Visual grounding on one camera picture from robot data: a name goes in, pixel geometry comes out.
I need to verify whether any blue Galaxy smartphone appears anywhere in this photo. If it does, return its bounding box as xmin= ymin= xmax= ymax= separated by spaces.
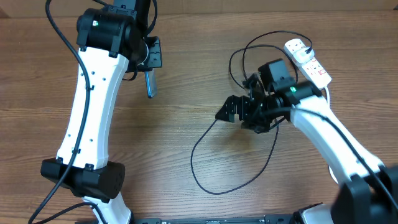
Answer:
xmin=145 ymin=69 xmax=157 ymax=98

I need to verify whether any black charger cable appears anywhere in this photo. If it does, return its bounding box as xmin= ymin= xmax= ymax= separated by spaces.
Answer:
xmin=190 ymin=30 xmax=313 ymax=196

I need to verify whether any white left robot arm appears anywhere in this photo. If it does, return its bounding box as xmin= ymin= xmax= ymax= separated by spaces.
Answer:
xmin=40 ymin=0 xmax=162 ymax=223

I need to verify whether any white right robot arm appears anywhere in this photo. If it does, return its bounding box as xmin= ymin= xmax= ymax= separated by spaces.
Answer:
xmin=215 ymin=59 xmax=397 ymax=223

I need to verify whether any white charger plug adapter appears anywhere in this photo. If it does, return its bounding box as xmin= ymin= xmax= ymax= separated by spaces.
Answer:
xmin=293 ymin=47 xmax=315 ymax=64

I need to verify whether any white power strip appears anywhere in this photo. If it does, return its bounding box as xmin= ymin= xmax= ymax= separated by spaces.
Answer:
xmin=284 ymin=39 xmax=331 ymax=90

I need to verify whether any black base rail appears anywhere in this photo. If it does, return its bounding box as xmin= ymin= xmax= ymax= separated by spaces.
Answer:
xmin=131 ymin=214 xmax=303 ymax=224

